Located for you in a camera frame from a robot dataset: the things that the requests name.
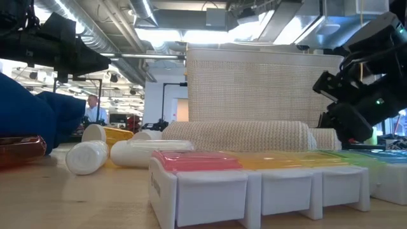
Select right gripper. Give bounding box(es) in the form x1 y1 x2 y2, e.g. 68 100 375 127
317 101 374 144

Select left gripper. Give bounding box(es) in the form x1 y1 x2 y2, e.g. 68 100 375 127
0 12 112 77

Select small beige elastic bandage roll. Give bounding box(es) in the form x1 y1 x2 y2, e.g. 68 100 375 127
308 127 343 151

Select dark blue fabric sling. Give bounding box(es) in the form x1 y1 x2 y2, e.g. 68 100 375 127
0 72 87 156

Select large beige elastic bandage roll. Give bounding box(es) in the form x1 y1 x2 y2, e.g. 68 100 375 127
161 120 318 153

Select orange pill bottle white cap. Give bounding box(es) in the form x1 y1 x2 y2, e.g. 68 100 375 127
81 123 135 149

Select red translucent pill bottle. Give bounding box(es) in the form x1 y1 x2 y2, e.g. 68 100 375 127
0 135 48 169

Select small white round-capped bottle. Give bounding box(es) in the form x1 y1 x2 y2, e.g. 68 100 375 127
131 130 163 141

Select rainbow-lidded weekly pill organizer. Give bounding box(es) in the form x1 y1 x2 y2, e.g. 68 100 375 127
148 148 407 229

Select white perforated plastic basket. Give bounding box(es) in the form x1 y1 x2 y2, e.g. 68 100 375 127
186 47 346 128

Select person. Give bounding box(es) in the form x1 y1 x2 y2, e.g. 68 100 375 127
84 94 109 125

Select dark background monitor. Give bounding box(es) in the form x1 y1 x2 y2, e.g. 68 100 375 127
109 113 128 125

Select red background object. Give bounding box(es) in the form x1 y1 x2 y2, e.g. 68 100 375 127
126 114 142 134

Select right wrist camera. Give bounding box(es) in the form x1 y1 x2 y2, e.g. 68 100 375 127
312 71 348 103

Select black metal frame stand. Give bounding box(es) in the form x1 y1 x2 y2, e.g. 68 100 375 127
161 82 188 122
52 77 103 123

